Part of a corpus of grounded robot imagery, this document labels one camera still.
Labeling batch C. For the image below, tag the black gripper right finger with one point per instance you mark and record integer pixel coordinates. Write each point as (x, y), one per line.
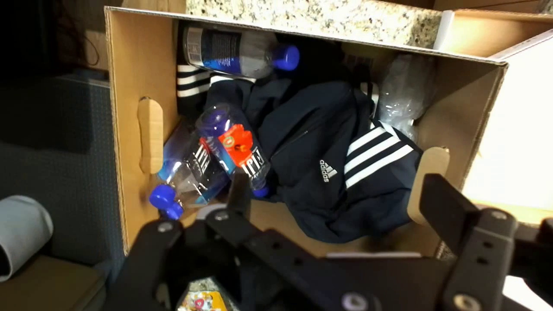
(477, 259)

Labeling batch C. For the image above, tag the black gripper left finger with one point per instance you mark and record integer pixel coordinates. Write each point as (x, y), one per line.
(161, 259)

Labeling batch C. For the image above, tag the big white cardboard box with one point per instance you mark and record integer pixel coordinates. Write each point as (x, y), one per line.
(131, 190)

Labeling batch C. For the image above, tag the water bottle with grey label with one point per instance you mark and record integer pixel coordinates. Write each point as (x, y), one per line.
(230, 52)

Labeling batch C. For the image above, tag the colourful printed packet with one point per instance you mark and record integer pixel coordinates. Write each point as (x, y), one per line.
(204, 299)

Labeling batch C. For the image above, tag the white cylindrical cup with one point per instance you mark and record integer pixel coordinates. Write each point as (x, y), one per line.
(22, 235)

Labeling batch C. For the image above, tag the navy striped Adidas jacket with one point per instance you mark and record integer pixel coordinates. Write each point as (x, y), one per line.
(311, 173)

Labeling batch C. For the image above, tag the crumpled grey plastic bag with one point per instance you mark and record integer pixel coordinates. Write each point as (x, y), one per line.
(403, 92)

